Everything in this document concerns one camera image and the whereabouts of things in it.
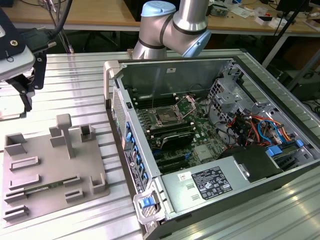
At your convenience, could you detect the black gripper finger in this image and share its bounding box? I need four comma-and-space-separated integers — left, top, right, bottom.
5, 53, 48, 113

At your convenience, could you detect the black RAM slot bank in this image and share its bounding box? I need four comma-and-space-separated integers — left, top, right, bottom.
133, 92, 176, 106
147, 120, 193, 136

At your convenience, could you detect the CPU socket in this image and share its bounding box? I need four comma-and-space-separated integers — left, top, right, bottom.
152, 106, 180, 126

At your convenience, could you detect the black expansion slot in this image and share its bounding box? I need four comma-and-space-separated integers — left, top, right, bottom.
156, 154, 191, 174

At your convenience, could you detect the grey plastic parts rack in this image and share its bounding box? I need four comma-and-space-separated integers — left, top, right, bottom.
1, 113, 111, 227

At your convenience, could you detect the green RAM stick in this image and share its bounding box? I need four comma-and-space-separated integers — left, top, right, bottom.
24, 181, 66, 194

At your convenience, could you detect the black graphics card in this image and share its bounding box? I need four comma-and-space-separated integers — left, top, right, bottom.
159, 132, 196, 151

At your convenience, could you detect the blue case latch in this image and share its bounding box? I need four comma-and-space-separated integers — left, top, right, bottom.
139, 197, 153, 208

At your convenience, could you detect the open grey PC case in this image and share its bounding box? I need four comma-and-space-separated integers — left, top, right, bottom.
103, 55, 320, 240

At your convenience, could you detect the metal socket cover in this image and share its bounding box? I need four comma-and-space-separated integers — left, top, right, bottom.
173, 94, 200, 121

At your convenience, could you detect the green motherboard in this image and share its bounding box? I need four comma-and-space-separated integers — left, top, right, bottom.
133, 94, 235, 176

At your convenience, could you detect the grey power supply unit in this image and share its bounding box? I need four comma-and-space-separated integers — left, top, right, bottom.
159, 156, 251, 213

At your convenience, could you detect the silver chipset heat sink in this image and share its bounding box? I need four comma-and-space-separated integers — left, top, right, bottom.
193, 144, 213, 162

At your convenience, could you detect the perforated metal drive cage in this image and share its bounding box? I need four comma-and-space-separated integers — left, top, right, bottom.
207, 77, 253, 118

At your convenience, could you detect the black label sticker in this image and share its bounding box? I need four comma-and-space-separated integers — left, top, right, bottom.
191, 166, 233, 201

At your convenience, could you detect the green circuit board device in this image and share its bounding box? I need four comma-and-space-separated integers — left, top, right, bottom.
208, 3, 230, 17

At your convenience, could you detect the white paper sheet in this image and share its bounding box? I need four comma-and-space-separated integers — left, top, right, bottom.
229, 6, 253, 18

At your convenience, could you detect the blue disk carrier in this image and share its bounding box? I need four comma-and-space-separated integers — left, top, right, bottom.
266, 146, 282, 158

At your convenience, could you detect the white small box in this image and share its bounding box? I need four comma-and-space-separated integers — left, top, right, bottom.
254, 16, 274, 26

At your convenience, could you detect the black stand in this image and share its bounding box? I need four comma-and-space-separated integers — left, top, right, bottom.
273, 0, 308, 36

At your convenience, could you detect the silver wrist camera black mount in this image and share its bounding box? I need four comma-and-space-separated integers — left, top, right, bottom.
0, 7, 36, 81

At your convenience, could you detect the thin black cable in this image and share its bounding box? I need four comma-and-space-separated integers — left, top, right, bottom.
47, 0, 75, 54

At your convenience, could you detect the orange and red wire bundle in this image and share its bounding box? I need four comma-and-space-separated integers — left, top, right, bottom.
224, 113, 293, 148

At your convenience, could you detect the blue wire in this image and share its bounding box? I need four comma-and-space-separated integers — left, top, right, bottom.
257, 120, 286, 144

